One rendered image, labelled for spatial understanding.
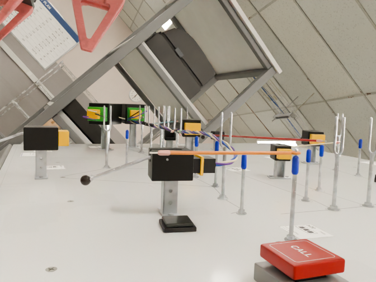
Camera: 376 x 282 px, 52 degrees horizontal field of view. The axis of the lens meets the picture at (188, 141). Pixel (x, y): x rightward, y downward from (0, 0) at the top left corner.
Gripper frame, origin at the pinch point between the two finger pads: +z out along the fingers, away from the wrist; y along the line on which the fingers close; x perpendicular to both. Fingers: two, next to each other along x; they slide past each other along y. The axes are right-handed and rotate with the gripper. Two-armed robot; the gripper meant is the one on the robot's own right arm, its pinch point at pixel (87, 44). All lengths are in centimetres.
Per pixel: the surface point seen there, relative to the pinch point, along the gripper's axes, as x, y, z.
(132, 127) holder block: -16, 78, 15
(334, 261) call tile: -22.9, -26.2, 14.5
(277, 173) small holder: -43, 24, 14
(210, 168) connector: -19.2, -1.8, 12.5
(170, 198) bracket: -14.7, -1.5, 17.6
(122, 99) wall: -53, 745, 9
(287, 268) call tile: -19.2, -26.0, 15.7
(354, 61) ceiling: -218, 262, -72
